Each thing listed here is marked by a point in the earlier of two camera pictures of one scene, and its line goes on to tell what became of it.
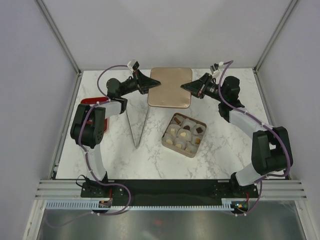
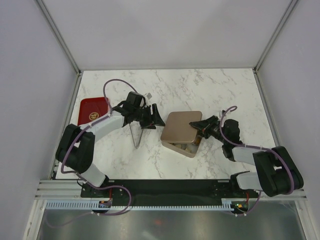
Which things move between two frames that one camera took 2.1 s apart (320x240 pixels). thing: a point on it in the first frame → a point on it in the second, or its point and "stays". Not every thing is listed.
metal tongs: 137,146 stays
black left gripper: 145,83 → 152,120
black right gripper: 198,88 → 204,126
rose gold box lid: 169,94 → 177,127
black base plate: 165,192 stays
